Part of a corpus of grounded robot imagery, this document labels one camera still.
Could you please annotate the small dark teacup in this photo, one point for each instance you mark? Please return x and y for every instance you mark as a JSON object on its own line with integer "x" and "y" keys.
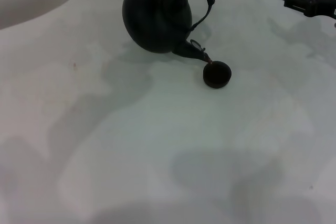
{"x": 217, "y": 75}

